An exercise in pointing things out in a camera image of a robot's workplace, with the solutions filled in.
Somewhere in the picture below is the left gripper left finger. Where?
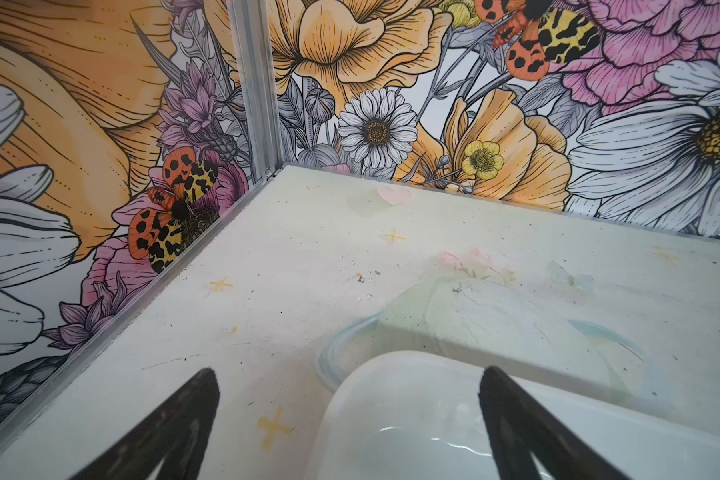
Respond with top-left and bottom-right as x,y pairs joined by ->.
72,368 -> 220,479

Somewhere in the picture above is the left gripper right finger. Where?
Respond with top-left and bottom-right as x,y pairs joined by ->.
478,366 -> 626,479

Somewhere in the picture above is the clear plastic lid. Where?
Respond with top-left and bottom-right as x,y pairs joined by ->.
316,277 -> 666,408

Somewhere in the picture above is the white plastic bin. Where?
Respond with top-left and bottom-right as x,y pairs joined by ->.
306,351 -> 720,479

